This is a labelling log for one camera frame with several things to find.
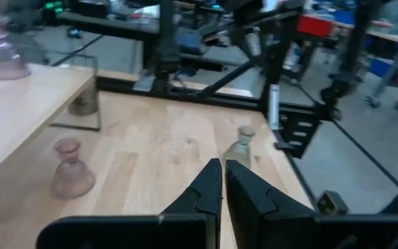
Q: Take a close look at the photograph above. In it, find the green glass candle stick holder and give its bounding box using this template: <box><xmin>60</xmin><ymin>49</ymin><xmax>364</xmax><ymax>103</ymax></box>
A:
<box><xmin>222</xmin><ymin>124</ymin><xmax>257</xmax><ymax>169</ymax></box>

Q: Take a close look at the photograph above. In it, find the small black camera box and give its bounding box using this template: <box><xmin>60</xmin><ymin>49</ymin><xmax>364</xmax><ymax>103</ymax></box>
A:
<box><xmin>315</xmin><ymin>189</ymin><xmax>350</xmax><ymax>216</ymax></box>

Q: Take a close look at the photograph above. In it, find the grey desk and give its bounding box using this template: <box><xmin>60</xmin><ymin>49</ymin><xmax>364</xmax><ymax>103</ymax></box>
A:
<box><xmin>56</xmin><ymin>10</ymin><xmax>254</xmax><ymax>74</ymax></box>

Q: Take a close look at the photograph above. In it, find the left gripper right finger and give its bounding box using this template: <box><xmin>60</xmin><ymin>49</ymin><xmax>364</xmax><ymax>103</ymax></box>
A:
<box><xmin>225</xmin><ymin>158</ymin><xmax>398</xmax><ymax>249</ymax></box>

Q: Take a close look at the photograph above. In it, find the backlit computer keyboard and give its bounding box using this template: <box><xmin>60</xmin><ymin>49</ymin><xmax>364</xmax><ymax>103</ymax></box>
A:
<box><xmin>176</xmin><ymin>27</ymin><xmax>205</xmax><ymax>56</ymax></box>

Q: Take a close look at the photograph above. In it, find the black aluminium table frame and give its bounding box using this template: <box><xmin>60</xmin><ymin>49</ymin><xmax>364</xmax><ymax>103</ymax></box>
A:
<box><xmin>95</xmin><ymin>0</ymin><xmax>328</xmax><ymax>208</ymax></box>

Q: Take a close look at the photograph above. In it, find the brown tin can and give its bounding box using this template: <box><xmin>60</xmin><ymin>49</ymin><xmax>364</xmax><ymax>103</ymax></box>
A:
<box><xmin>68</xmin><ymin>82</ymin><xmax>100</xmax><ymax>117</ymax></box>

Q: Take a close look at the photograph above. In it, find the pink glass candle stick holder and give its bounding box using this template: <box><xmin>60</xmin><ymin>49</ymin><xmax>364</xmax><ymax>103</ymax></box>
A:
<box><xmin>50</xmin><ymin>137</ymin><xmax>97</xmax><ymax>200</ymax></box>
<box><xmin>0</xmin><ymin>15</ymin><xmax>32</xmax><ymax>81</ymax></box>

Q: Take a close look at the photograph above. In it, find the wooden shelf riser black frame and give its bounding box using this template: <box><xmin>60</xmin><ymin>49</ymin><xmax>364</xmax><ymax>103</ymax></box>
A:
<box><xmin>0</xmin><ymin>54</ymin><xmax>102</xmax><ymax>184</ymax></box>

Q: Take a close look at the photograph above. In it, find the red plastic crate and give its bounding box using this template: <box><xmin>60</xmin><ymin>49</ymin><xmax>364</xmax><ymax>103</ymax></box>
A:
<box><xmin>296</xmin><ymin>15</ymin><xmax>335</xmax><ymax>38</ymax></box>

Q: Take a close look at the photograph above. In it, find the blue cart with casters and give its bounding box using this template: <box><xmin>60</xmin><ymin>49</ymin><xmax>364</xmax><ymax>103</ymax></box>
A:
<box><xmin>363</xmin><ymin>57</ymin><xmax>398</xmax><ymax>113</ymax></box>

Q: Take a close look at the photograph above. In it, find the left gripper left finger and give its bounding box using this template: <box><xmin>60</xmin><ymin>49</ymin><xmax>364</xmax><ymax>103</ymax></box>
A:
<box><xmin>35</xmin><ymin>158</ymin><xmax>224</xmax><ymax>249</ymax></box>

